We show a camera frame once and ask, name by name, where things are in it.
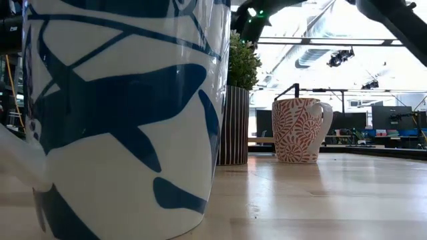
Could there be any artificial plant in striped pot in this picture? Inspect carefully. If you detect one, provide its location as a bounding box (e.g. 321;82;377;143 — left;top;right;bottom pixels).
216;29;264;167

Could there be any black hanging light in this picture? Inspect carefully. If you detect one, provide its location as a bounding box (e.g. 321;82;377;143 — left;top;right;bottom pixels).
326;47;356;69
361;79;381;91

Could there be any white mug blue leaf pattern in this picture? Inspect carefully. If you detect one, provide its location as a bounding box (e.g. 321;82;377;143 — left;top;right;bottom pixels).
0;0;232;240

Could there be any yellow cable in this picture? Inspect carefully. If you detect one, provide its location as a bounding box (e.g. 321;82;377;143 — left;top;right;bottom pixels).
4;54;27;133

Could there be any black overhead beam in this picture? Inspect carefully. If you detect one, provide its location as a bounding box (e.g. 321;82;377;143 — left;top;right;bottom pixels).
257;36;405;47

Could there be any black aluminium table frame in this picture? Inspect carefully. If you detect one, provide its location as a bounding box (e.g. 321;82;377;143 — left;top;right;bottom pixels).
248;143;427;161

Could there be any black metal stand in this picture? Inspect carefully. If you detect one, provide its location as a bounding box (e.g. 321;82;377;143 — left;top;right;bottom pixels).
298;87;350;115

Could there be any dark computer monitor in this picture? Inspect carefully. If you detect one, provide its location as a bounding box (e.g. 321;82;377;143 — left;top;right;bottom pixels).
256;109;274;138
328;111;368;131
371;105;414;131

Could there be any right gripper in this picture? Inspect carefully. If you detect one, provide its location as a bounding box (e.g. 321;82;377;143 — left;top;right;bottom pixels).
230;0;278;45

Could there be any white mug orange fern pattern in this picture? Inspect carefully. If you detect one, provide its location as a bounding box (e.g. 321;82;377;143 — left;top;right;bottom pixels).
272;97;334;165

